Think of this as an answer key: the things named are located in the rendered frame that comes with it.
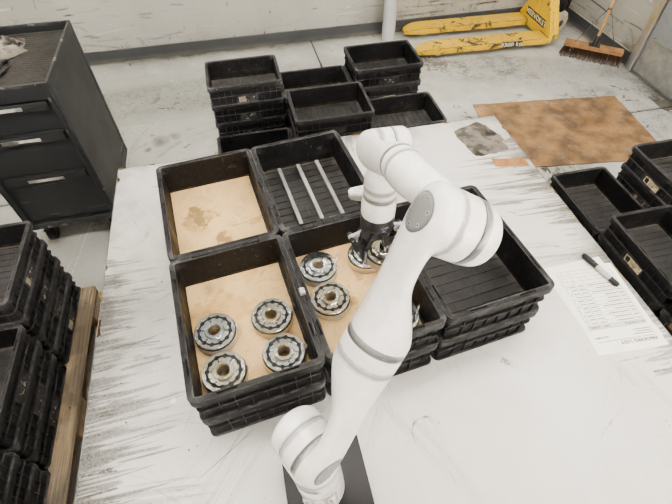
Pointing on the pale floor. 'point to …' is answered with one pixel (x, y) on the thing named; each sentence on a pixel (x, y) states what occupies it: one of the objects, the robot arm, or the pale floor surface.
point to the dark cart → (56, 132)
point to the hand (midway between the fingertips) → (373, 253)
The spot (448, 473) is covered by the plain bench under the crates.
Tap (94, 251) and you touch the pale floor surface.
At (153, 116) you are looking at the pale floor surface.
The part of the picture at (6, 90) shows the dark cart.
